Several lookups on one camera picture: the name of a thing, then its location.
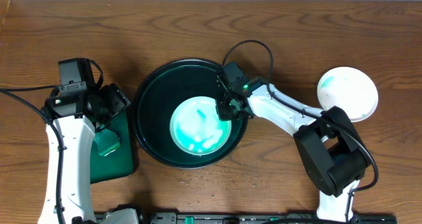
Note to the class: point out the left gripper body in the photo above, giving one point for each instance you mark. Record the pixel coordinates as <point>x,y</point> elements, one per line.
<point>116,103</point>

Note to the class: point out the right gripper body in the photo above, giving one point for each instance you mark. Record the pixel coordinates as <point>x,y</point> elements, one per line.
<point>227,110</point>

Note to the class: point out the green scrubbing sponge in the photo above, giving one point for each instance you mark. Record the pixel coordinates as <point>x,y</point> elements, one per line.
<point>107,141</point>

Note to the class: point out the mint green plate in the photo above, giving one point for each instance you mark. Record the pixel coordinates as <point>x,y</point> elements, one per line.
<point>196,128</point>

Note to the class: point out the white plate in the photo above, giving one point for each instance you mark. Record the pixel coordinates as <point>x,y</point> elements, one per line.
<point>349,89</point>

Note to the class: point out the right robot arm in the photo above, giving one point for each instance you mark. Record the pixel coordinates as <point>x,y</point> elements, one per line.
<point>333,155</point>

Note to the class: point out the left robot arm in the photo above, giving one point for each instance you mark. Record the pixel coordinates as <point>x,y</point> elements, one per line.
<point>89,142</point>

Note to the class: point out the rectangular dark green tray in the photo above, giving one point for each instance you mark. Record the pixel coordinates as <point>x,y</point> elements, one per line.
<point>117,164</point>

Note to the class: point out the round black tray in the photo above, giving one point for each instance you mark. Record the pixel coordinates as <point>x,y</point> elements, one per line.
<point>158,97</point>

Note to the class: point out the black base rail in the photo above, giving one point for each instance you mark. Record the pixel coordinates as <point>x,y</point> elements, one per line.
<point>191,218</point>

